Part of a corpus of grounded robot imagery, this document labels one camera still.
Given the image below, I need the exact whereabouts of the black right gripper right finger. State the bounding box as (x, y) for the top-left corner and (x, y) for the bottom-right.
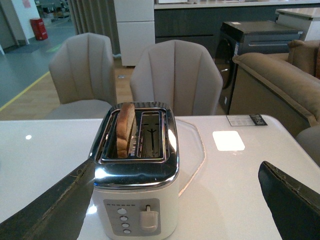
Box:
(258, 161), (320, 240)

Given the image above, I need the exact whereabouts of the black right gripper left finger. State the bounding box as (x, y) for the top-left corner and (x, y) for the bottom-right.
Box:
(0, 158), (95, 240)

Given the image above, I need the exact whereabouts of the slice of brown bread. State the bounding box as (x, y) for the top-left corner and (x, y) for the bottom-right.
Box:
(116, 102), (136, 159)

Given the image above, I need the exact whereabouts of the white chrome toaster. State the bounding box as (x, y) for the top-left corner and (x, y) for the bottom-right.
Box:
(90, 102), (180, 240)

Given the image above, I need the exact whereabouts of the black white label card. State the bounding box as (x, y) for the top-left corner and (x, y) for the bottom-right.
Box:
(226, 114), (268, 127)

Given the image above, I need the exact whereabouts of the brown sofa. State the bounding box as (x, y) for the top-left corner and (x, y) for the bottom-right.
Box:
(228, 39), (320, 167)

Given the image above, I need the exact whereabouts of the beige chair on left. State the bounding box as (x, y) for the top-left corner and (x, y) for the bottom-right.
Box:
(46, 33), (117, 120)

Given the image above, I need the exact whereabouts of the beige chair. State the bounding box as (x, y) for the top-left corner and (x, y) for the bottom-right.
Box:
(46, 33), (117, 120)
(130, 40), (223, 116)

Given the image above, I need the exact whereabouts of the black washing machine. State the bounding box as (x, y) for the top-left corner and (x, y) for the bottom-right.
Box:
(214, 20), (305, 115)

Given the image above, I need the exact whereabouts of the beige chair on right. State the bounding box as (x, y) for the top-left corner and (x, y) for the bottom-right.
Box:
(130, 40), (223, 116)

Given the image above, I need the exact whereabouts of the red fire extinguisher box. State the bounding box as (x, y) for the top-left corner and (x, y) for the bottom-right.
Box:
(30, 18), (48, 41)

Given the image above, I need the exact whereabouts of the grey kitchen counter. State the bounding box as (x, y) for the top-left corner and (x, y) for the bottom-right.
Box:
(154, 0), (320, 56)

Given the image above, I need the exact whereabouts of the white pillar cabinet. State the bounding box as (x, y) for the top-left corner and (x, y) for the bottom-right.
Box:
(114, 0), (156, 67)

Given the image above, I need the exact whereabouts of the white toaster power cable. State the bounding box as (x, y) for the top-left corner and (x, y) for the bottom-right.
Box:
(176, 117), (207, 197)

